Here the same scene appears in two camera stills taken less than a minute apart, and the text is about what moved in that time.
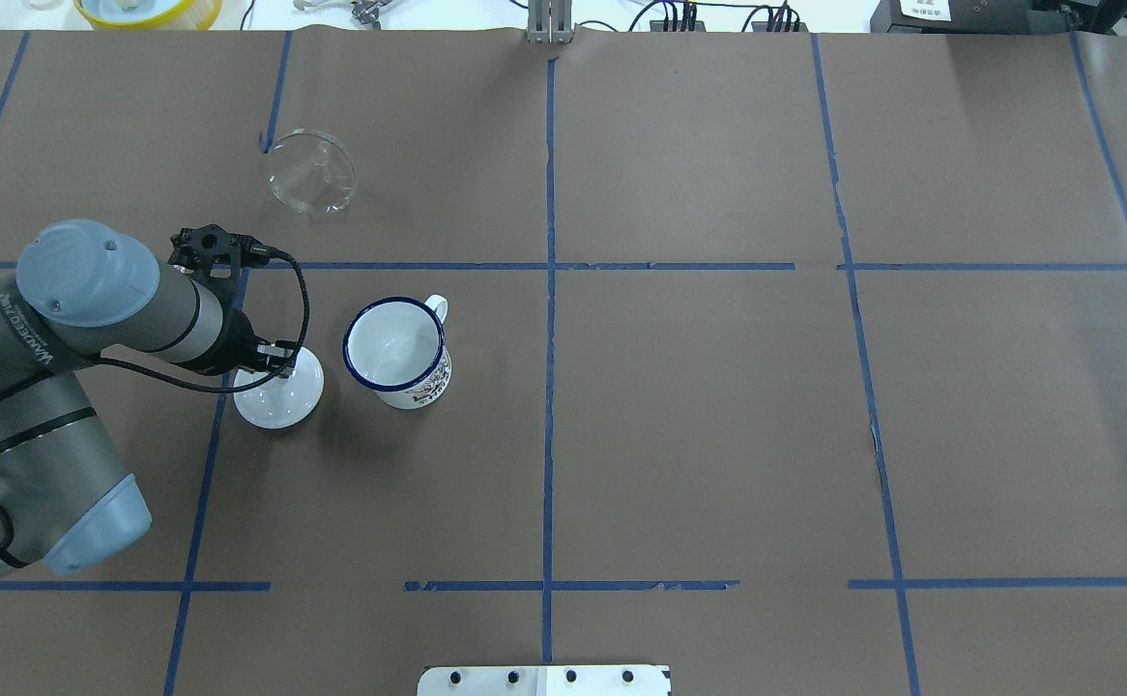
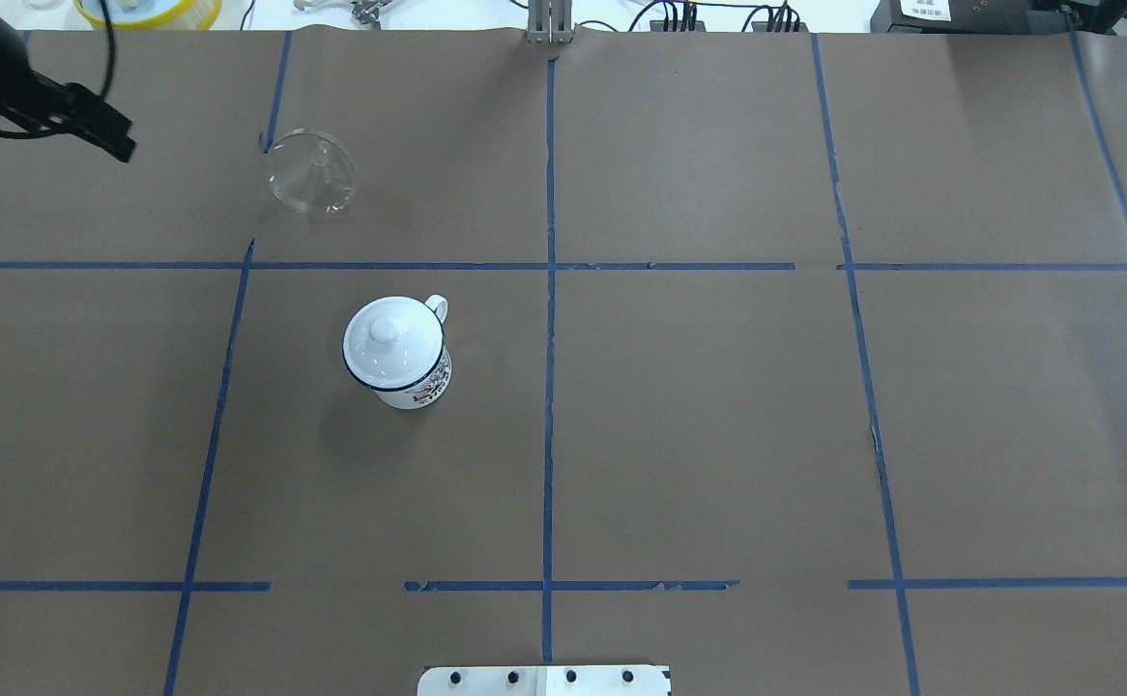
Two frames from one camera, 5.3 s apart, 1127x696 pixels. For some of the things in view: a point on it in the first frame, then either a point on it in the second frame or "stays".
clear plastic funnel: (312, 171) stays
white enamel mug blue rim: (396, 347) stays
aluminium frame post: (549, 21) stays
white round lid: (278, 402) to (392, 342)
